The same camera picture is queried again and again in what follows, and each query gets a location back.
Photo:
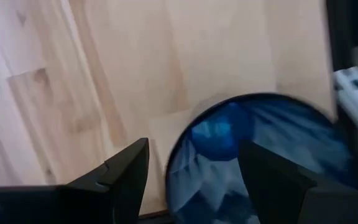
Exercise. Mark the blue faceted plastic cup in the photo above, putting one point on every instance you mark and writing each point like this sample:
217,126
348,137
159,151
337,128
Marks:
291,130

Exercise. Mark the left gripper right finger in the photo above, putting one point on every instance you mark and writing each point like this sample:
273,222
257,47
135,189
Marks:
269,183

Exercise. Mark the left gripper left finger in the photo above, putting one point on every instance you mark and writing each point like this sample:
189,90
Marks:
126,174

